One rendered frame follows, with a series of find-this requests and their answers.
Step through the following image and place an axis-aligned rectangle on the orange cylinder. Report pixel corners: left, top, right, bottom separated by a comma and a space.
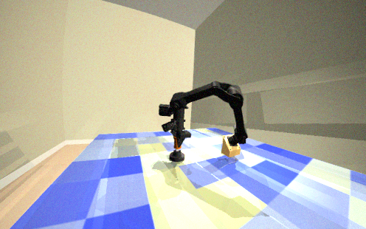
173, 137, 182, 149

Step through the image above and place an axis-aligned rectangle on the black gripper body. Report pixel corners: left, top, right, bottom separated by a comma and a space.
171, 117, 191, 139

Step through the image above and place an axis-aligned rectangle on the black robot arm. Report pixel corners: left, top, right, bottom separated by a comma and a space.
159, 81, 248, 146

